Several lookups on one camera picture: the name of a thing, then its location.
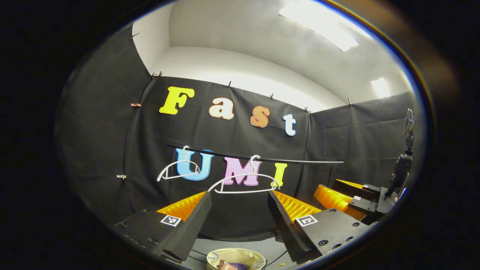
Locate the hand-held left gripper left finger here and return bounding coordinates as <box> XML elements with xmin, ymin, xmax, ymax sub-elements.
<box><xmin>112</xmin><ymin>191</ymin><xmax>213</xmax><ymax>262</ymax></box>

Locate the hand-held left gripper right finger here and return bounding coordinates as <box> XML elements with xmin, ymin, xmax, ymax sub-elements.
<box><xmin>267</xmin><ymin>189</ymin><xmax>371</xmax><ymax>264</ymax></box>

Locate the cream round laundry hamper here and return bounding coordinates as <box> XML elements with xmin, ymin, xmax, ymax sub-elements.
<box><xmin>206</xmin><ymin>247</ymin><xmax>267</xmax><ymax>270</ymax></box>

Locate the white hanger with crossbar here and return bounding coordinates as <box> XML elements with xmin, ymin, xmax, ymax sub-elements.
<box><xmin>207</xmin><ymin>155</ymin><xmax>281</xmax><ymax>194</ymax></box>

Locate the white empty hanger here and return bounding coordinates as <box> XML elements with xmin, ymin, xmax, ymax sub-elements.
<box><xmin>157</xmin><ymin>145</ymin><xmax>202</xmax><ymax>182</ymax></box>

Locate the small ceiling light panel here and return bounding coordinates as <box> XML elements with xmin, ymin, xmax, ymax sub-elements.
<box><xmin>370</xmin><ymin>78</ymin><xmax>392</xmax><ymax>99</ymax></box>

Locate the black backdrop cloth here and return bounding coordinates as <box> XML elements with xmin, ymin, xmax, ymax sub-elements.
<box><xmin>55</xmin><ymin>22</ymin><xmax>419</xmax><ymax>242</ymax></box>

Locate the large ceiling light panel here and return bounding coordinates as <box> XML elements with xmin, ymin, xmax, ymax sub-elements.
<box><xmin>278</xmin><ymin>0</ymin><xmax>360</xmax><ymax>52</ymax></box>

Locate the black floor cable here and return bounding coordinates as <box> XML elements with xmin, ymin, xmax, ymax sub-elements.
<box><xmin>264</xmin><ymin>249</ymin><xmax>289</xmax><ymax>267</ymax></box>

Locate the black clothes rail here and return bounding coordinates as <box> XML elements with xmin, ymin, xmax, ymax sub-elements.
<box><xmin>168</xmin><ymin>143</ymin><xmax>345</xmax><ymax>166</ymax></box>

